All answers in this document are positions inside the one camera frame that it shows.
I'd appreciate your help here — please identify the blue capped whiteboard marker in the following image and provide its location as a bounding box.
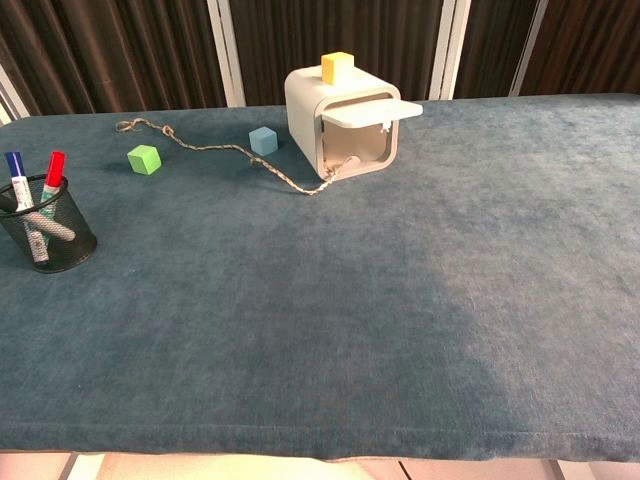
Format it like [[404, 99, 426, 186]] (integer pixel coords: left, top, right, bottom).
[[4, 150, 51, 265]]

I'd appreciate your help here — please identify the black mesh pen holder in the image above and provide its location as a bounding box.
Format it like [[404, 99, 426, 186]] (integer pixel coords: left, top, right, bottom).
[[0, 173, 98, 274]]

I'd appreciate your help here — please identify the red capped whiteboard marker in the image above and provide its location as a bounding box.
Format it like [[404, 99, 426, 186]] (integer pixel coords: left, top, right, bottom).
[[22, 150, 67, 241]]

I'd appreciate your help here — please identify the blue velvet tablecloth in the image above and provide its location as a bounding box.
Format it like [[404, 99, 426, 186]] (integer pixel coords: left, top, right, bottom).
[[0, 92, 640, 464]]

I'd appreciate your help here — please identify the light blue foam cube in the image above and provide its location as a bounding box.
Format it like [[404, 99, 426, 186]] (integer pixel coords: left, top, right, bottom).
[[248, 126, 279, 156]]

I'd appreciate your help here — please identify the white box with flap lid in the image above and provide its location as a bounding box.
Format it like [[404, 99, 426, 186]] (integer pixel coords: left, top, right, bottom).
[[284, 67, 424, 180]]

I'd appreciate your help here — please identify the yellow foam cube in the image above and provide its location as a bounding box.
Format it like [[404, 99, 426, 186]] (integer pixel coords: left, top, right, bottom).
[[320, 52, 355, 85]]

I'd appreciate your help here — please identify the green foam cube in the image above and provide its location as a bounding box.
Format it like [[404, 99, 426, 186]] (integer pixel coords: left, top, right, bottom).
[[126, 144, 163, 176]]

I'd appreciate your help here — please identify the dark brown curtain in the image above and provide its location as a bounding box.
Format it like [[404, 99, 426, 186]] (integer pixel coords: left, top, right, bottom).
[[0, 0, 640, 120]]

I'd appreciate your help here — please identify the braided beige rope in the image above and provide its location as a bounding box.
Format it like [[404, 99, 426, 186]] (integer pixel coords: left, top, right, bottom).
[[115, 117, 352, 197]]

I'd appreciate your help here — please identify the white frame post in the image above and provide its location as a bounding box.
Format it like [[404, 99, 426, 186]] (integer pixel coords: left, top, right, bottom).
[[0, 64, 30, 125], [509, 0, 550, 97], [428, 0, 472, 101], [206, 0, 247, 108]]

